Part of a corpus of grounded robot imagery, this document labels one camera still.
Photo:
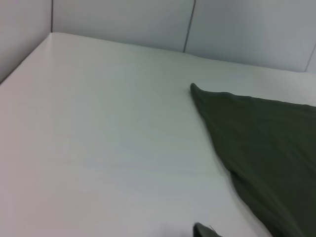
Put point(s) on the dark green FREE t-shirt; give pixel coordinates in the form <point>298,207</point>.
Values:
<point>266,143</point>

